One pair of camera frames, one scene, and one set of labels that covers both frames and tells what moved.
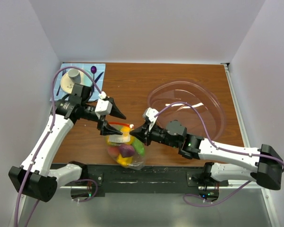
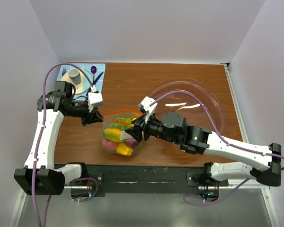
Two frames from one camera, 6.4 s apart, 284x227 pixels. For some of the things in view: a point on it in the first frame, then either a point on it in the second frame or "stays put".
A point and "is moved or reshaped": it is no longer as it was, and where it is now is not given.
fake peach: [113, 151] → [109, 145]
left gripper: [107, 129] → [93, 117]
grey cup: [74, 74] stays put
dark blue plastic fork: [64, 72] stays put
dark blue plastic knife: [97, 79] stays put
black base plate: [152, 178] stays put
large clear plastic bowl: [198, 106] stays put
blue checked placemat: [96, 71] stays put
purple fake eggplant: [126, 150] → [131, 142]
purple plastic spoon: [93, 70] stays put
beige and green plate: [67, 84] stays put
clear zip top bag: [126, 150] is moved or reshaped
